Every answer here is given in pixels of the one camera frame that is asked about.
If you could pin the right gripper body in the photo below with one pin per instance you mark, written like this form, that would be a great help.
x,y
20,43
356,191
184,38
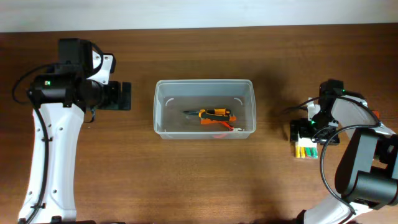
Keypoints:
x,y
302,132

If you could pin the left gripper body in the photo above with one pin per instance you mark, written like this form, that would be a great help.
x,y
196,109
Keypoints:
x,y
115,95

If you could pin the clear box coloured bits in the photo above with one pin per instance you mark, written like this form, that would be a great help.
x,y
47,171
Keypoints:
x,y
305,148

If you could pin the clear plastic container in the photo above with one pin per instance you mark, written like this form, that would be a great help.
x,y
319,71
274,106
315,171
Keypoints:
x,y
173,100

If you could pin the red handled small cutters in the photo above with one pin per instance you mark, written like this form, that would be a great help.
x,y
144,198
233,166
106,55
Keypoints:
x,y
228,126

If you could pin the orange black long-nose pliers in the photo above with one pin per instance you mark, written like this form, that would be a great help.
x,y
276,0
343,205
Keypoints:
x,y
217,114

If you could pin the orange socket bit rail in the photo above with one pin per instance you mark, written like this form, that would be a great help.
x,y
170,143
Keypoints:
x,y
210,121

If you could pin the orange scraper wooden handle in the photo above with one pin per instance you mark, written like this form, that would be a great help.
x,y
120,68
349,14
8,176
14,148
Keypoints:
x,y
376,113

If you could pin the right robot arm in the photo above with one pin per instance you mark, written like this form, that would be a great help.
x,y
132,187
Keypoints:
x,y
366,177

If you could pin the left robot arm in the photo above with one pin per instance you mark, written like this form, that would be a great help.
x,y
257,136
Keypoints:
x,y
60,97

